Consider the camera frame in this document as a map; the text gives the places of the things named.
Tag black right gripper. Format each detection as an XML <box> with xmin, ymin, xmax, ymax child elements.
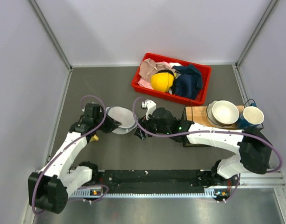
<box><xmin>135</xmin><ymin>111</ymin><xmax>171</xmax><ymax>140</ymax></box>

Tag white mesh laundry bag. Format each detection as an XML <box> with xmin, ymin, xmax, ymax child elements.
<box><xmin>106</xmin><ymin>106</ymin><xmax>137</xmax><ymax>135</ymax></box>

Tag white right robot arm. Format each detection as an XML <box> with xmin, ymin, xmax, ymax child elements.
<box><xmin>136</xmin><ymin>107</ymin><xmax>272</xmax><ymax>185</ymax></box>

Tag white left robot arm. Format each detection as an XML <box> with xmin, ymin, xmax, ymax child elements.
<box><xmin>28</xmin><ymin>103</ymin><xmax>121</xmax><ymax>214</ymax></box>

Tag yellow mug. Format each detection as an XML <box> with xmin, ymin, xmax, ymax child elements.
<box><xmin>90</xmin><ymin>135</ymin><xmax>99</xmax><ymax>142</ymax></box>

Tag beige garment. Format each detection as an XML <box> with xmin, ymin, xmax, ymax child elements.
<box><xmin>139</xmin><ymin>58</ymin><xmax>157</xmax><ymax>81</ymax></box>

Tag navy blue garment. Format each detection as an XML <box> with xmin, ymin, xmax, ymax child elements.
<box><xmin>171</xmin><ymin>64</ymin><xmax>203</xmax><ymax>100</ymax></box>

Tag pink garment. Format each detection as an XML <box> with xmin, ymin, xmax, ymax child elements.
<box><xmin>138</xmin><ymin>58</ymin><xmax>172</xmax><ymax>89</ymax></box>

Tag white garment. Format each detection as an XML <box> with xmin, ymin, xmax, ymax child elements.
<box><xmin>169</xmin><ymin>63</ymin><xmax>181</xmax><ymax>68</ymax></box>

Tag cream bowl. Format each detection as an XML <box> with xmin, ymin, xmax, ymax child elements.
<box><xmin>206</xmin><ymin>100</ymin><xmax>240</xmax><ymax>127</ymax></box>

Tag blue cup cream inside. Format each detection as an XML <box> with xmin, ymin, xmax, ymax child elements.
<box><xmin>236</xmin><ymin>99</ymin><xmax>265</xmax><ymax>129</ymax></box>

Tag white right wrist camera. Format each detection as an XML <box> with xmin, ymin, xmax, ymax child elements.
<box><xmin>141</xmin><ymin>99</ymin><xmax>157</xmax><ymax>120</ymax></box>

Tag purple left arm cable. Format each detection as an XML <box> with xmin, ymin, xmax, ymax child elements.
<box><xmin>32</xmin><ymin>94</ymin><xmax>110</xmax><ymax>215</ymax></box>

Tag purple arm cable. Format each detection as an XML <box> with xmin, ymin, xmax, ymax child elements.
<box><xmin>132</xmin><ymin>97</ymin><xmax>283</xmax><ymax>203</ymax></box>
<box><xmin>32</xmin><ymin>94</ymin><xmax>110</xmax><ymax>215</ymax></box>

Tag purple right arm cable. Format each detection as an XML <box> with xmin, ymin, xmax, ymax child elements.
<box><xmin>132</xmin><ymin>97</ymin><xmax>283</xmax><ymax>203</ymax></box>

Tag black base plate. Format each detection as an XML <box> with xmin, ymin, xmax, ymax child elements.
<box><xmin>72</xmin><ymin>169</ymin><xmax>241</xmax><ymax>194</ymax></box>

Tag black wire wooden shelf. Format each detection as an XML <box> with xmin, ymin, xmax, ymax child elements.
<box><xmin>183</xmin><ymin>106</ymin><xmax>243</xmax><ymax>153</ymax></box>

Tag grey slotted cable duct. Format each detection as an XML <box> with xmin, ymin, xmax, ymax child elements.
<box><xmin>68</xmin><ymin>188</ymin><xmax>224</xmax><ymax>198</ymax></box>

